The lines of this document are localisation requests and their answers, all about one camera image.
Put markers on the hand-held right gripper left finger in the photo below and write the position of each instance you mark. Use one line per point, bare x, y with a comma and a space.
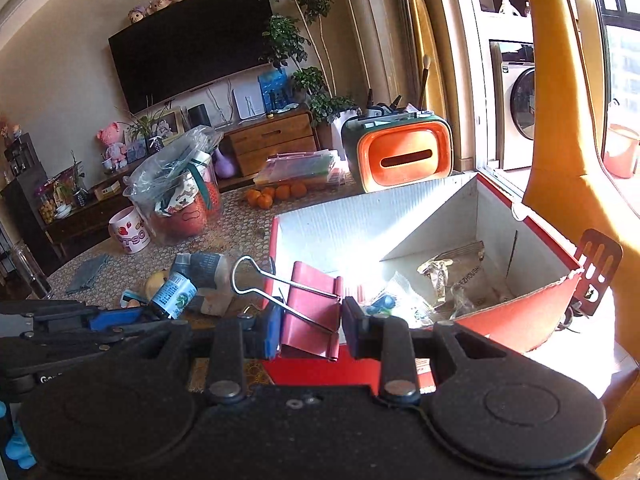
272, 332

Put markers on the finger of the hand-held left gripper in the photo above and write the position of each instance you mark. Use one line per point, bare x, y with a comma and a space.
75, 347
117, 318

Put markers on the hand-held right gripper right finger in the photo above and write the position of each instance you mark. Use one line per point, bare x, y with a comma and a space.
351, 332

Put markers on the red binder clip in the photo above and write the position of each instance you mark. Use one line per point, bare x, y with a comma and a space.
310, 310

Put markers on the yellow doll toy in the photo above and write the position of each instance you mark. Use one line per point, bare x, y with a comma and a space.
156, 284

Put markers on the white bottle with blue label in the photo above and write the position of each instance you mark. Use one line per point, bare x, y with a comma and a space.
174, 296

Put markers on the grey white tissue pack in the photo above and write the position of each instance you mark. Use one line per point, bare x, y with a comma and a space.
210, 272

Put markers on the red cardboard box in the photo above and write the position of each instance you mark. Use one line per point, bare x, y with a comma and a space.
360, 230

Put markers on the silver foil snack packet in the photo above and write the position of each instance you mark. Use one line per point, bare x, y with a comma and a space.
460, 275

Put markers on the person's left hand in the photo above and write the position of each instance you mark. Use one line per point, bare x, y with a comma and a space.
20, 447

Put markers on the grey cloth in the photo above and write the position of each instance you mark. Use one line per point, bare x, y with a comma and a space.
89, 274

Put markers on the white mug with red print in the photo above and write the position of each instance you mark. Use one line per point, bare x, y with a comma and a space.
131, 232

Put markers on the clear glass bottle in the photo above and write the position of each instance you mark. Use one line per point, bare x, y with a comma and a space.
32, 270

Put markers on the dark wooden console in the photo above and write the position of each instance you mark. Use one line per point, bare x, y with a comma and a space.
85, 215

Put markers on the plastic bag of snacks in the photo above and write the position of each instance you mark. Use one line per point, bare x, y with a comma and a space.
175, 190

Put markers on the dark shelf unit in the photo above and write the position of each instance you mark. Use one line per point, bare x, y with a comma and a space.
22, 195

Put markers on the stack of pink plastic cases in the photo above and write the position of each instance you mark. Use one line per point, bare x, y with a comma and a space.
300, 167

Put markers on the pink plush doll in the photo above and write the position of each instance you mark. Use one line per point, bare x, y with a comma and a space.
114, 147

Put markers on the purple gourd-shaped toy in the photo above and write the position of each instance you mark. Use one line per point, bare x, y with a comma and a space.
225, 165

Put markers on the orange green tissue box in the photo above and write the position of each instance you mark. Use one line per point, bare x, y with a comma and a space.
400, 155

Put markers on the wooden drawer cabinet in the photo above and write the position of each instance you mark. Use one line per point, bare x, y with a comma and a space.
272, 142

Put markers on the small potted spider plant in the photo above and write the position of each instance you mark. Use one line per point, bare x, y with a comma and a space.
150, 125

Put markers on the black speaker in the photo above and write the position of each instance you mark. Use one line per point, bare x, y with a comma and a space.
200, 117

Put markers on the black walkie-talkie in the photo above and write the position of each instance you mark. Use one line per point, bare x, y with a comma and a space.
382, 105

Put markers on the white washing machine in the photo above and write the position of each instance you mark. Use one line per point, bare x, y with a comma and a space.
517, 105

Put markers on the black television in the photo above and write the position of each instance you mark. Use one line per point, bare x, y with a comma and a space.
190, 45

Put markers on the tall green potted plant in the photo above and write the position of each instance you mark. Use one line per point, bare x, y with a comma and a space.
300, 50

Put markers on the purple plush toy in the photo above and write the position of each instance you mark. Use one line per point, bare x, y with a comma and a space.
137, 15

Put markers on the yellow giraffe-shaped chair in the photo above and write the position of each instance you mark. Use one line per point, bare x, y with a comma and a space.
560, 110

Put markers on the beige standing air conditioner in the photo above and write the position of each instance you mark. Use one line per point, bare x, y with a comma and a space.
365, 25

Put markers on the yellow curtain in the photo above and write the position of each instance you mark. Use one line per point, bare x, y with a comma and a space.
425, 25

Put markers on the small pink plush toy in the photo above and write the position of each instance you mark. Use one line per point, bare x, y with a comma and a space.
159, 4

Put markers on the orange bucket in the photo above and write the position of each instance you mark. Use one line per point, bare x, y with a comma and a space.
622, 152

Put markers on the white detergent bottle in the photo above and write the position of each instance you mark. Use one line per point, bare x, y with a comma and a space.
508, 6

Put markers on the photo frame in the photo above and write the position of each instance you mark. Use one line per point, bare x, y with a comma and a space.
169, 125

